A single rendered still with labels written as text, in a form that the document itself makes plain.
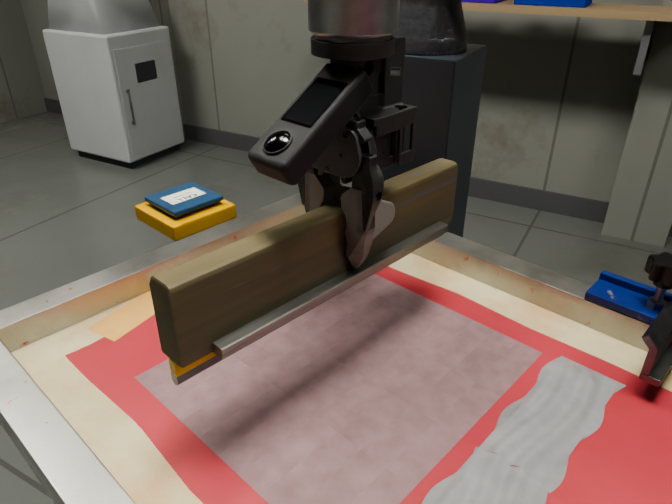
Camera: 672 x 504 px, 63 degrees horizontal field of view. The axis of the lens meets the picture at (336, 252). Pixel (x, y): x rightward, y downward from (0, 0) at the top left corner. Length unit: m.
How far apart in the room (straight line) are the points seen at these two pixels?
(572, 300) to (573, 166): 2.63
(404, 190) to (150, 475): 0.36
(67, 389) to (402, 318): 0.38
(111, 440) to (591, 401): 0.47
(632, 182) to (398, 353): 2.61
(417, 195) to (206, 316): 0.27
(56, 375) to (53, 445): 0.14
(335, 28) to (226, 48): 3.70
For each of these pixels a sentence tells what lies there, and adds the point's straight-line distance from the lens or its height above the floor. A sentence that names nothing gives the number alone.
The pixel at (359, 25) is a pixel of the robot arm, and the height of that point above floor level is 1.31.
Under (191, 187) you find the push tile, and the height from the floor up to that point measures 0.97.
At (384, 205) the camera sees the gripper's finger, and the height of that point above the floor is 1.14.
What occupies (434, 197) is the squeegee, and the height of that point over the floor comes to 1.11.
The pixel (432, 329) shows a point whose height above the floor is 0.95.
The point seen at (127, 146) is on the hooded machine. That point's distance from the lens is 4.00.
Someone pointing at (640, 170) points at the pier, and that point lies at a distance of 3.13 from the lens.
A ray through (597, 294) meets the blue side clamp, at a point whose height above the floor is 1.00.
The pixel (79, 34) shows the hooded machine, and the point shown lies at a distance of 4.03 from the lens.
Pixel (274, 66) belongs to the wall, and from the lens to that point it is 3.93.
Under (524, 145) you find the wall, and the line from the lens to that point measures 3.34.
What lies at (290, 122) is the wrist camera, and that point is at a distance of 0.46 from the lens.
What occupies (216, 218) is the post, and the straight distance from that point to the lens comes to 0.99.
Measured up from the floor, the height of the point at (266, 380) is 0.96.
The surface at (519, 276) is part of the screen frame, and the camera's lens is 0.75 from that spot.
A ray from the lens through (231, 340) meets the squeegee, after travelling 0.46.
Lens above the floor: 1.36
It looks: 29 degrees down
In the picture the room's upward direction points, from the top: straight up
